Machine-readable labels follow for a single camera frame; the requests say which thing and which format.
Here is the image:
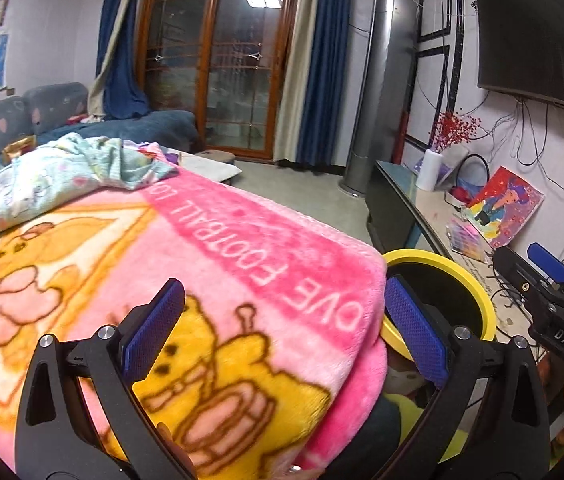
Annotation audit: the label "gold gift box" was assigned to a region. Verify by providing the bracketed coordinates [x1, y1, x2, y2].
[2, 136, 37, 163]

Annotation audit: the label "black wall television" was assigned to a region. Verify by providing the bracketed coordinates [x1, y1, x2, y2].
[472, 0, 564, 121]

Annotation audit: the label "silver tower air conditioner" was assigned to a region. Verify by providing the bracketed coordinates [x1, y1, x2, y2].
[338, 0, 420, 197]

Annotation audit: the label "colourful picture book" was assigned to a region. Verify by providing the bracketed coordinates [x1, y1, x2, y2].
[463, 166, 545, 250]

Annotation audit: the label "white marble coffee table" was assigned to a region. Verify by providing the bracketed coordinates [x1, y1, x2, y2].
[177, 152, 243, 183]

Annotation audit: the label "pink bear printed blanket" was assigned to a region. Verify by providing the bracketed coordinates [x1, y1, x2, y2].
[0, 167, 389, 478]

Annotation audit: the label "blue curtain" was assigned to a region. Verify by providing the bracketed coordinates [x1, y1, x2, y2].
[296, 0, 353, 166]
[96, 0, 150, 121]

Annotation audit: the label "person's dark trousers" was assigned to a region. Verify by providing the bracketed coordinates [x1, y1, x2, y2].
[322, 395, 403, 480]

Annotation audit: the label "black wall cables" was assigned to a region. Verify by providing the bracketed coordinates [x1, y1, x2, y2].
[492, 97, 564, 211]

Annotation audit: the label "television cabinet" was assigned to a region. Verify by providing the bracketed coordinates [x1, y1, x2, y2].
[366, 160, 528, 341]

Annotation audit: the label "black hoop handle basket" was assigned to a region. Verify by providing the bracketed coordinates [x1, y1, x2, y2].
[444, 153, 490, 206]

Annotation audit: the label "yellow round bin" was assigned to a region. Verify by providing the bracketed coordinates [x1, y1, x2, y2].
[381, 249, 497, 361]

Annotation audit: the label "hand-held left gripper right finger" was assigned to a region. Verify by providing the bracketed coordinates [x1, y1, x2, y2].
[377, 275, 553, 480]

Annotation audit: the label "light blue printed quilt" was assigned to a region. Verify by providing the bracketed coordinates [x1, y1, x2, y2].
[0, 132, 180, 256]

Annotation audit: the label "pack of coloured pens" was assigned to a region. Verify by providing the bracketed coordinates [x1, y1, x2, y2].
[444, 217, 488, 263]

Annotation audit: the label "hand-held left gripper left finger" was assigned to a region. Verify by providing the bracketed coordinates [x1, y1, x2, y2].
[14, 277, 197, 480]

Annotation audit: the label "white vase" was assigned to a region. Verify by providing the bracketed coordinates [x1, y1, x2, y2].
[416, 149, 444, 192]

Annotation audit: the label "person's green jacket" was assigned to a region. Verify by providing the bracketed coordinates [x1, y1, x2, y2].
[387, 392, 465, 463]

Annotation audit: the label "purple cloth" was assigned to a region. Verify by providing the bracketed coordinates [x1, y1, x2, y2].
[139, 141, 180, 166]

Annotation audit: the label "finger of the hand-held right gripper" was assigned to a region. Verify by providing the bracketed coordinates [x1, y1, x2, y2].
[492, 247, 543, 306]
[527, 242, 564, 283]

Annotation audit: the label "wooden sliding glass door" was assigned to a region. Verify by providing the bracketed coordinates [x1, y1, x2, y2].
[134, 0, 303, 161]

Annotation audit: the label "blue heart pattern sofa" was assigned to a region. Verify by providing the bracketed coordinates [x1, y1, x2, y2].
[0, 81, 200, 191]

